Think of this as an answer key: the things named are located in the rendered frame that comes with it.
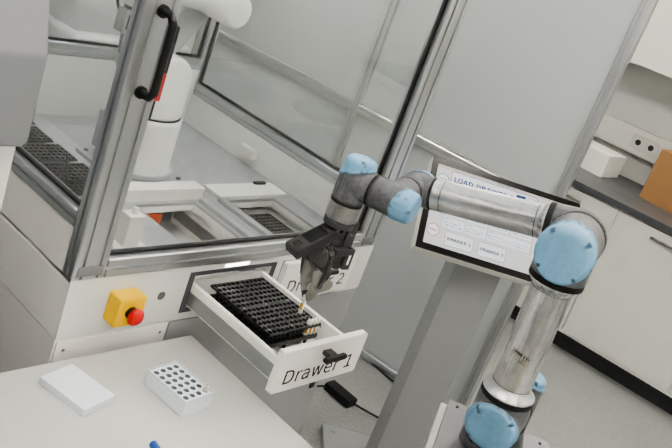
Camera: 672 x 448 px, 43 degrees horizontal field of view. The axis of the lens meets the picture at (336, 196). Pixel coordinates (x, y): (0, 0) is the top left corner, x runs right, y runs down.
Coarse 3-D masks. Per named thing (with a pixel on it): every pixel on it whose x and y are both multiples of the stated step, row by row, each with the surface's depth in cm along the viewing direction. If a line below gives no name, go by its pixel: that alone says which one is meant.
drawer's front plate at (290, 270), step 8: (288, 264) 225; (296, 264) 227; (352, 264) 247; (280, 272) 226; (288, 272) 226; (296, 272) 229; (344, 272) 246; (280, 280) 226; (288, 280) 228; (296, 280) 230; (336, 280) 245; (344, 280) 248; (288, 288) 230; (336, 288) 247; (296, 296) 234
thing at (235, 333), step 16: (240, 272) 218; (256, 272) 222; (192, 288) 204; (208, 288) 211; (192, 304) 204; (208, 304) 201; (208, 320) 200; (224, 320) 197; (320, 320) 210; (224, 336) 197; (240, 336) 193; (256, 336) 192; (320, 336) 210; (240, 352) 194; (256, 352) 190; (272, 352) 188; (256, 368) 191; (272, 368) 187
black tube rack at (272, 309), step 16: (224, 288) 206; (240, 288) 209; (256, 288) 212; (272, 288) 215; (224, 304) 205; (240, 304) 201; (256, 304) 204; (272, 304) 207; (288, 304) 211; (240, 320) 201; (256, 320) 198; (272, 320) 200; (288, 320) 202; (304, 320) 206; (288, 336) 201; (304, 336) 204
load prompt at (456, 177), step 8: (456, 176) 271; (464, 176) 272; (464, 184) 271; (472, 184) 272; (480, 184) 272; (488, 184) 273; (496, 192) 273; (504, 192) 274; (512, 192) 274; (536, 200) 276
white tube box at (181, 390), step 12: (156, 372) 184; (168, 372) 185; (180, 372) 188; (144, 384) 184; (156, 384) 182; (168, 384) 181; (180, 384) 183; (192, 384) 184; (168, 396) 180; (180, 396) 178; (192, 396) 181; (204, 396) 181; (180, 408) 178; (192, 408) 180
